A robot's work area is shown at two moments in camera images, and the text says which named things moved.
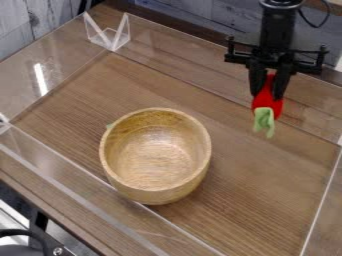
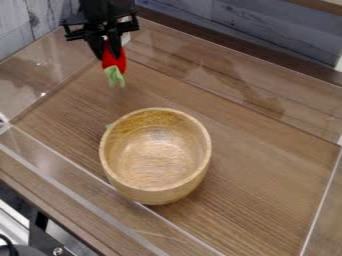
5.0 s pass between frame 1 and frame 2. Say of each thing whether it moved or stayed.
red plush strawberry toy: moved
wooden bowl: stayed
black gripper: moved
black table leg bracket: stayed
